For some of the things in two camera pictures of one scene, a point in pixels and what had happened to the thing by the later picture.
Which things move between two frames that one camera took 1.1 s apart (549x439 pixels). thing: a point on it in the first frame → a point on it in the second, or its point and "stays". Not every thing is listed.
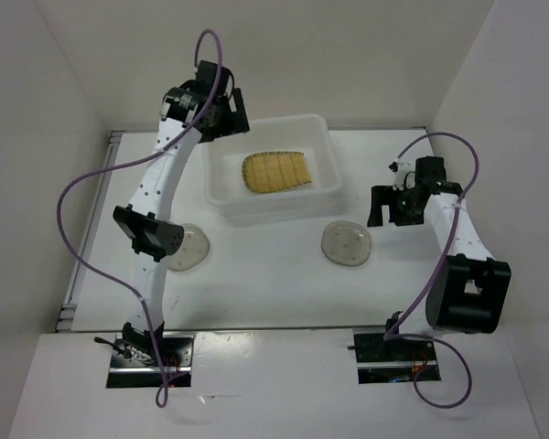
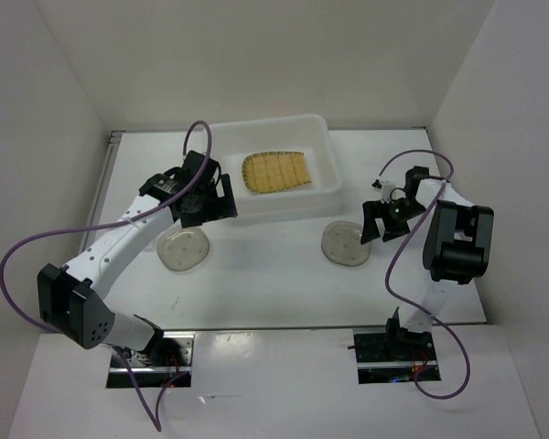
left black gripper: [238, 122] → [221, 208]
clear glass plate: [346, 243] stays
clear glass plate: [191, 251] stays
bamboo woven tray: [274, 170] stays
